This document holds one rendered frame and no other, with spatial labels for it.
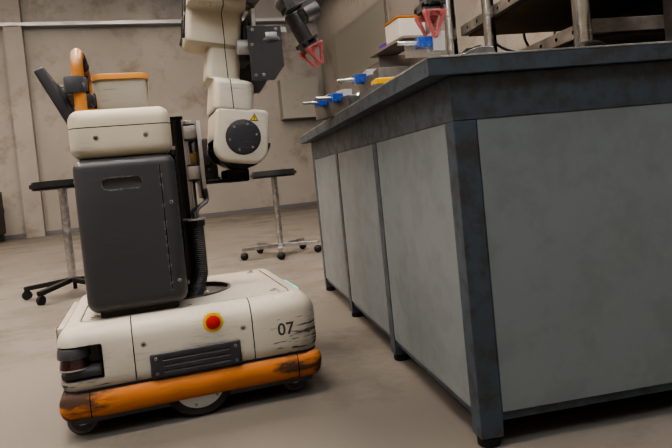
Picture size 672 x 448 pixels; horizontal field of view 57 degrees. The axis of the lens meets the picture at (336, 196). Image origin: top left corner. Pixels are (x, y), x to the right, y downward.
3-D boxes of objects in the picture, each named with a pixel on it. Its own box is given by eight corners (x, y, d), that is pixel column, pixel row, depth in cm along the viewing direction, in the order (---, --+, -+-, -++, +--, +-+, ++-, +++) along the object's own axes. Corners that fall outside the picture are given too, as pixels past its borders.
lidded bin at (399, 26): (428, 36, 764) (426, 14, 763) (399, 37, 752) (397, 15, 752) (412, 45, 809) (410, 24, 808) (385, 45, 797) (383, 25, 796)
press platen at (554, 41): (588, 33, 213) (587, 18, 213) (465, 84, 322) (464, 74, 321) (770, 22, 226) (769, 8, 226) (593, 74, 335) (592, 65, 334)
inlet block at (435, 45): (400, 51, 170) (399, 31, 170) (395, 55, 175) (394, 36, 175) (445, 49, 173) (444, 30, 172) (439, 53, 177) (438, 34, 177)
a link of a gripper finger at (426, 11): (440, 41, 177) (438, 8, 177) (449, 34, 170) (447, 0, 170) (418, 41, 176) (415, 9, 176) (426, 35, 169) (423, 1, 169)
